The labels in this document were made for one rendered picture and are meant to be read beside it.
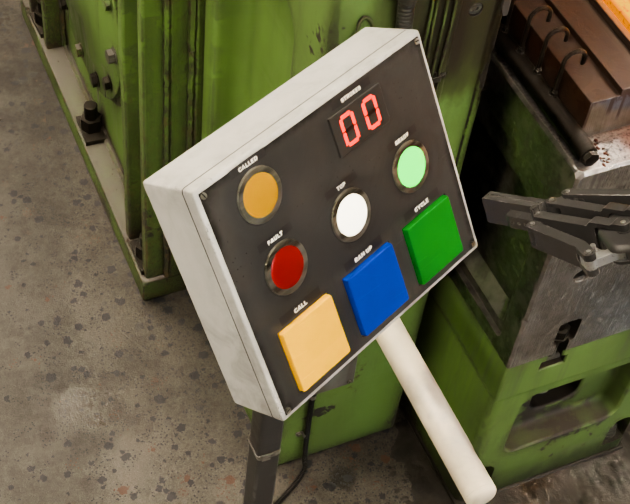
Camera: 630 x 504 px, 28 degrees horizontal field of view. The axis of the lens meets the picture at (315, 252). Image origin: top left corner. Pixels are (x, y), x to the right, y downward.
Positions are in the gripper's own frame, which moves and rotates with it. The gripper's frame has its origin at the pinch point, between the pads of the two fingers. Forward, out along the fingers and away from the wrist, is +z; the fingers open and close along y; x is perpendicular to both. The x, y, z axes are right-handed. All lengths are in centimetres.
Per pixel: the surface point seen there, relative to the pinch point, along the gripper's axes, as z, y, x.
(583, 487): 48, 51, -102
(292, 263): 12.8, -19.4, 3.6
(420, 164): 12.9, 1.2, 3.1
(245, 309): 13.2, -26.3, 2.6
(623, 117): 15.2, 41.1, -13.1
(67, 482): 108, -16, -67
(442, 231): 12.5, 1.2, -5.5
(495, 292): 42, 36, -45
